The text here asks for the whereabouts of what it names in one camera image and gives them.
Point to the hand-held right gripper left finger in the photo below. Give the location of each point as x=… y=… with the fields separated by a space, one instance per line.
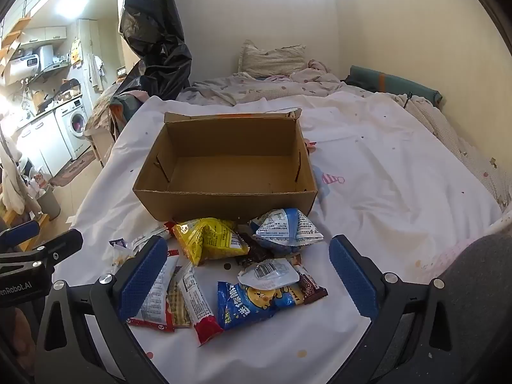
x=144 y=280

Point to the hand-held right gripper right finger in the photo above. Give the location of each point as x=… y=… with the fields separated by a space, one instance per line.
x=352 y=284

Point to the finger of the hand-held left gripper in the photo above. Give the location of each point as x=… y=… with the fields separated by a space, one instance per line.
x=18 y=232
x=64 y=246

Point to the wide red and white packet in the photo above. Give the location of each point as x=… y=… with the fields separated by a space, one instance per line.
x=158 y=308

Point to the small brown chocolate packet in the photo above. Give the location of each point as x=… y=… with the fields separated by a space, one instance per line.
x=312 y=286

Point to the red and white bar packet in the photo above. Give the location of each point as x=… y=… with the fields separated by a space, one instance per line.
x=198 y=304

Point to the clear white barcode packet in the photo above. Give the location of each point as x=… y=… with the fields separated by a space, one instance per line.
x=268 y=272

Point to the blue and white snack packet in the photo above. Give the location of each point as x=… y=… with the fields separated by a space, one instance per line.
x=280 y=228

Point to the dark brownie packet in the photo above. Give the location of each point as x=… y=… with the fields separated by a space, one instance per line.
x=256 y=252

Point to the brown cardboard box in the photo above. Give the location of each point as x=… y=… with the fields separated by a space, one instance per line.
x=224 y=204

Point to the person's left hand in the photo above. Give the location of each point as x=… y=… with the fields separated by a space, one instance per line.
x=20 y=332

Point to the small pale packet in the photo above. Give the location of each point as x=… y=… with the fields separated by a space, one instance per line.
x=122 y=256

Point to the grey trash bin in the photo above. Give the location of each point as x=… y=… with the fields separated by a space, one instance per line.
x=50 y=204

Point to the small purple packet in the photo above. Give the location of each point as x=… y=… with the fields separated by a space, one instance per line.
x=119 y=244

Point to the beige wafer packet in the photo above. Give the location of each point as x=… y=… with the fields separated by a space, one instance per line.
x=178 y=308

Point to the small white packet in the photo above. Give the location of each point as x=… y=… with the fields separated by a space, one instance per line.
x=154 y=232

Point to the hanging beige clothes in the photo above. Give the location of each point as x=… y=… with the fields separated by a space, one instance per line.
x=16 y=184

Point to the yellow snack packet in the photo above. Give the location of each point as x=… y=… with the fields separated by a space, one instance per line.
x=208 y=240

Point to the patterned floor mat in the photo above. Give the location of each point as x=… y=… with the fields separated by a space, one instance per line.
x=72 y=170

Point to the white base cabinet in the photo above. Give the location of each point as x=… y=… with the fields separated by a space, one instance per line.
x=44 y=144

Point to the blue cartoon snack packet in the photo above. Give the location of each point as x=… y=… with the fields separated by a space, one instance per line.
x=248 y=304

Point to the white washing machine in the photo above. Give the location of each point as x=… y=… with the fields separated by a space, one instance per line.
x=76 y=126

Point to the person's grey trouser leg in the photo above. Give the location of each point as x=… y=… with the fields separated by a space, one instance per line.
x=480 y=308

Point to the pile of clothes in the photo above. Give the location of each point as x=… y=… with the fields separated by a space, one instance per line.
x=104 y=108

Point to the white water heater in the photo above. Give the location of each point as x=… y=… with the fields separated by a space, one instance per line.
x=24 y=66

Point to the wooden staircase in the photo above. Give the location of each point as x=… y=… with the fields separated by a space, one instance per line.
x=12 y=44

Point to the tall white cabinet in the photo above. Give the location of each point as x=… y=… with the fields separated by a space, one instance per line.
x=90 y=48

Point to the green rolled mat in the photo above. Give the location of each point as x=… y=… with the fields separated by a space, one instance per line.
x=392 y=84

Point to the floral quilt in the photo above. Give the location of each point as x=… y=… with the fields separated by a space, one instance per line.
x=260 y=86

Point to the black garbage bag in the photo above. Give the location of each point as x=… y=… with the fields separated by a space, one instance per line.
x=152 y=28

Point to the beige pillow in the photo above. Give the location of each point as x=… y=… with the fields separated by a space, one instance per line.
x=272 y=58

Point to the white wall cabinets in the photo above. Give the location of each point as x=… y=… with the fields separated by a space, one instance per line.
x=44 y=35

